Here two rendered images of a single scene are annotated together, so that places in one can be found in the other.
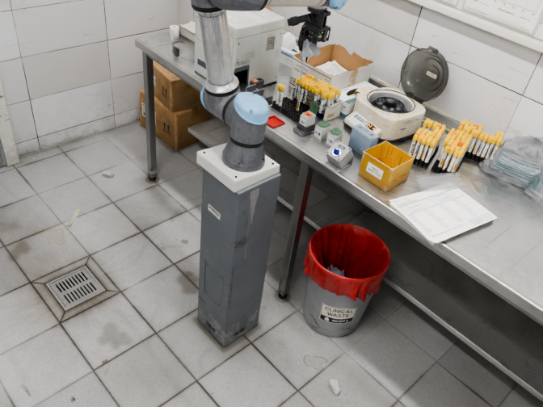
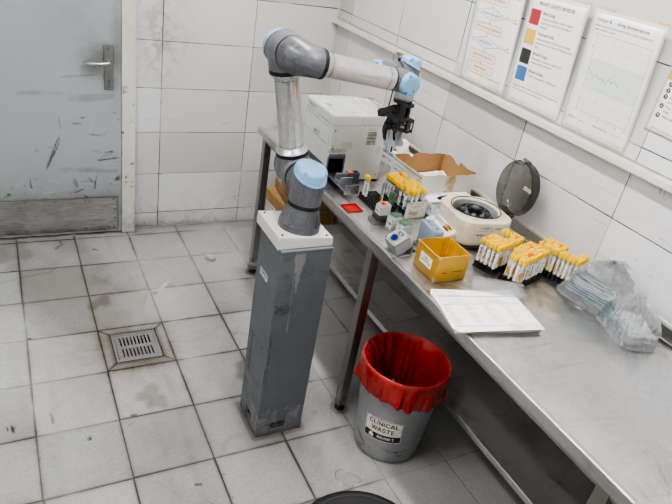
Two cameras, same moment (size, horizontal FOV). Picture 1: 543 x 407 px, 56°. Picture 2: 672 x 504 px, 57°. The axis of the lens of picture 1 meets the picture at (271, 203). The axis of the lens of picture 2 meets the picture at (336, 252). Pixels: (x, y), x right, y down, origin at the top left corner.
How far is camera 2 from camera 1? 0.68 m
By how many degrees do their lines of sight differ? 17
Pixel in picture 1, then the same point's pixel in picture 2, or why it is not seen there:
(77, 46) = (214, 132)
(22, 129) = (144, 200)
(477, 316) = (542, 470)
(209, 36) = (280, 100)
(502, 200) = (563, 319)
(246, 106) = (303, 168)
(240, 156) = (292, 217)
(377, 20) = (487, 133)
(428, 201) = (473, 299)
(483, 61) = (577, 180)
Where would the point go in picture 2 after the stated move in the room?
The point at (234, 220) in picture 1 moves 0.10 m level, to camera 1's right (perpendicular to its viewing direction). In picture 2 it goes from (276, 281) to (302, 290)
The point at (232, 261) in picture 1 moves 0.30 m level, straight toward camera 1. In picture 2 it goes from (270, 328) to (235, 377)
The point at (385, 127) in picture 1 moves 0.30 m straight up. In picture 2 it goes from (460, 230) to (483, 154)
